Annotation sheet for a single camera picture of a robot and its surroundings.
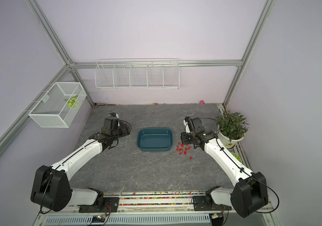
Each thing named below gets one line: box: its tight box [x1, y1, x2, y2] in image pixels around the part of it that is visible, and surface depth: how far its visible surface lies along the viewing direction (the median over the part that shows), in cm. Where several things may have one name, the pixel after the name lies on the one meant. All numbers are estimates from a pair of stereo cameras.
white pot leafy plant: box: [216, 110, 250, 149], surface depth 86 cm
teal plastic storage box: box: [136, 127, 173, 152], surface depth 99 cm
